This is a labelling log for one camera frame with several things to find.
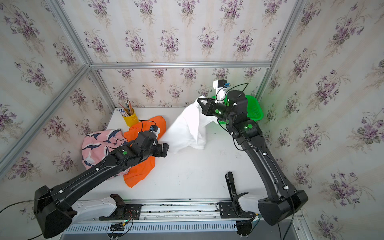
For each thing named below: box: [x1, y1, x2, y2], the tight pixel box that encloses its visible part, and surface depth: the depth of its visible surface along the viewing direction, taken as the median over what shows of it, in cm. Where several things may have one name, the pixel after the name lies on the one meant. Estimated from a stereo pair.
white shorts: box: [163, 95, 219, 154], surface depth 70 cm
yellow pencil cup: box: [122, 108, 139, 127], surface depth 106 cm
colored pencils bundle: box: [117, 100, 135, 117], surface depth 104 cm
